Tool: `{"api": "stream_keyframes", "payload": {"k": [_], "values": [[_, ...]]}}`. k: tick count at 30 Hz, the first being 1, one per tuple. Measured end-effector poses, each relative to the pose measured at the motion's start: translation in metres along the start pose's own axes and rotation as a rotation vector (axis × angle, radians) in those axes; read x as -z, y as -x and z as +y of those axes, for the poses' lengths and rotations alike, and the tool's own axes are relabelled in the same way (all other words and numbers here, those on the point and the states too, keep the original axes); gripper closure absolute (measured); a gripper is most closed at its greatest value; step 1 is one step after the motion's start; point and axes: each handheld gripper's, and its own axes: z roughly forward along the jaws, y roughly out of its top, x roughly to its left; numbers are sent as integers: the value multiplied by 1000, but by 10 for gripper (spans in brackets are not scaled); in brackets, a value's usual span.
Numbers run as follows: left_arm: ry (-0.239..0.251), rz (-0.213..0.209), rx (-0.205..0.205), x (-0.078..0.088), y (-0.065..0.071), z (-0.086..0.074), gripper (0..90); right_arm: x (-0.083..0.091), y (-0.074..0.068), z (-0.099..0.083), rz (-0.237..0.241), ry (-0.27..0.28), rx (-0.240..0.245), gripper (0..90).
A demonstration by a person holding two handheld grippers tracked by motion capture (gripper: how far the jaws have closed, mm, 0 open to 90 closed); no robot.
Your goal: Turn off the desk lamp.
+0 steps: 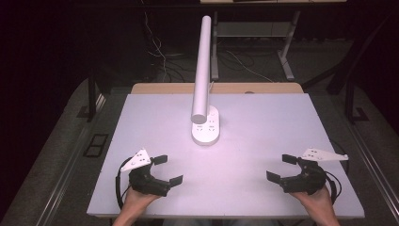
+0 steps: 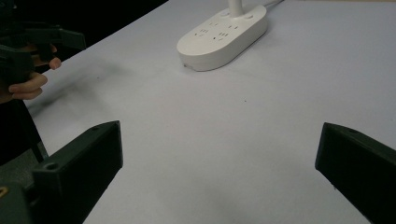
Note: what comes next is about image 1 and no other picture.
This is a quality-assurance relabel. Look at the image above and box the white floor cable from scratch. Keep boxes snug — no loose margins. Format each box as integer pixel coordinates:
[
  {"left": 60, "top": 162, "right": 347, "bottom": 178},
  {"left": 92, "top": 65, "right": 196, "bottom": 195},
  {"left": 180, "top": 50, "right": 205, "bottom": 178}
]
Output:
[{"left": 225, "top": 50, "right": 275, "bottom": 84}]

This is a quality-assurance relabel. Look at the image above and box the white board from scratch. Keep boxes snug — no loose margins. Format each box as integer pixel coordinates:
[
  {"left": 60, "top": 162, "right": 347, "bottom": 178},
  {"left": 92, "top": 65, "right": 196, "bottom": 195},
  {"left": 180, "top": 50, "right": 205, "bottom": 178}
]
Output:
[{"left": 86, "top": 92, "right": 366, "bottom": 219}]

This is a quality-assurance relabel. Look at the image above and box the person's right hand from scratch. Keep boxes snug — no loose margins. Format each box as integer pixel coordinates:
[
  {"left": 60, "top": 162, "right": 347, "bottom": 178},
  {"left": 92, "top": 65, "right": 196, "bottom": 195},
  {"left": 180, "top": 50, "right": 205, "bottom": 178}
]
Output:
[{"left": 289, "top": 186, "right": 334, "bottom": 218}]

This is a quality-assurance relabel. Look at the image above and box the person's left hand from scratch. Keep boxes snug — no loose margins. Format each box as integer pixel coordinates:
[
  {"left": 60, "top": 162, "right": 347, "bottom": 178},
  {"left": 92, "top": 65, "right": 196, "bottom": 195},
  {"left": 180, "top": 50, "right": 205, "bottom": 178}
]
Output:
[{"left": 122, "top": 187, "right": 162, "bottom": 218}]

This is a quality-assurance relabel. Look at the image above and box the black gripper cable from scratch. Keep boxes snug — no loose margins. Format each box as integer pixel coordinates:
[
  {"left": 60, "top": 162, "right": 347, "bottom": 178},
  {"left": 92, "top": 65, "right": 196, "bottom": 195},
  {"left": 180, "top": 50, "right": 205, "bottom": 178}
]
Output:
[
  {"left": 115, "top": 157, "right": 134, "bottom": 211},
  {"left": 323, "top": 169, "right": 343, "bottom": 205}
]

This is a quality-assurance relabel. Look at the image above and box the grey metal table frame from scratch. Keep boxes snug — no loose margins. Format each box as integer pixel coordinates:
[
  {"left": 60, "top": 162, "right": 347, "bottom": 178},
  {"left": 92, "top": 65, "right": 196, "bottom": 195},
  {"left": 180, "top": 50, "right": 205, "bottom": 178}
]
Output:
[{"left": 210, "top": 9, "right": 303, "bottom": 82}]

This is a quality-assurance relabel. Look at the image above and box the black floor frame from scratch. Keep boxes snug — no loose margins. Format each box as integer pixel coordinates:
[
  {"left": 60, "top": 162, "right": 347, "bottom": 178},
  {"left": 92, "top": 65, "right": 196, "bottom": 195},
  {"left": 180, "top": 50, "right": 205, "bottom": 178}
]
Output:
[{"left": 82, "top": 133, "right": 109, "bottom": 158}]

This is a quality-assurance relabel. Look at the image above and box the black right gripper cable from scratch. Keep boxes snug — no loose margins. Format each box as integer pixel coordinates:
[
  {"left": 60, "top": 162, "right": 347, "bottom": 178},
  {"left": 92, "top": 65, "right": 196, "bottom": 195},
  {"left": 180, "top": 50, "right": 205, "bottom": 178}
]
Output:
[{"left": 323, "top": 169, "right": 343, "bottom": 205}]

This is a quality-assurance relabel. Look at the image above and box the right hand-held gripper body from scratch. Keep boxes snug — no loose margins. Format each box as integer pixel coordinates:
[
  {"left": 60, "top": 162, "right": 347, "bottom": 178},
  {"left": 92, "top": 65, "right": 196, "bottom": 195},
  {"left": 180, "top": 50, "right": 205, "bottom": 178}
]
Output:
[{"left": 279, "top": 148, "right": 349, "bottom": 196}]

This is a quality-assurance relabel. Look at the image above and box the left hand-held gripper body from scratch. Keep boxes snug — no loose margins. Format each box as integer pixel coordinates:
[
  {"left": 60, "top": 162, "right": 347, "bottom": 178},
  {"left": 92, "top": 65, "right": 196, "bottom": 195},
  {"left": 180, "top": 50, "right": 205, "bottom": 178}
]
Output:
[{"left": 120, "top": 148, "right": 172, "bottom": 198}]

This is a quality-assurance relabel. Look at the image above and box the white desk lamp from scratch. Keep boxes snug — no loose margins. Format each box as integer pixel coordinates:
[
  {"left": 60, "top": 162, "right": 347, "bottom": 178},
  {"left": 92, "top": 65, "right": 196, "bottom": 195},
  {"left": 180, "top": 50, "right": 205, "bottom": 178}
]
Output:
[{"left": 190, "top": 15, "right": 221, "bottom": 147}]

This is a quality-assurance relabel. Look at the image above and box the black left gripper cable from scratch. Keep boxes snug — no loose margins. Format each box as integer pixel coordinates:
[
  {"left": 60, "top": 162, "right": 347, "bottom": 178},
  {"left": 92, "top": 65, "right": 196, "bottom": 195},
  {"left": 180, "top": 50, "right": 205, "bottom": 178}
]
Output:
[{"left": 115, "top": 157, "right": 134, "bottom": 211}]

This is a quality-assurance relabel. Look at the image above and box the black metal stand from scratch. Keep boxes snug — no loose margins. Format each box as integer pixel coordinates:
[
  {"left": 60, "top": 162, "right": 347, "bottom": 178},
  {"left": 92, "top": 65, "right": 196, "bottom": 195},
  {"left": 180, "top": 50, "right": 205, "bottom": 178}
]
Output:
[{"left": 343, "top": 76, "right": 371, "bottom": 124}]

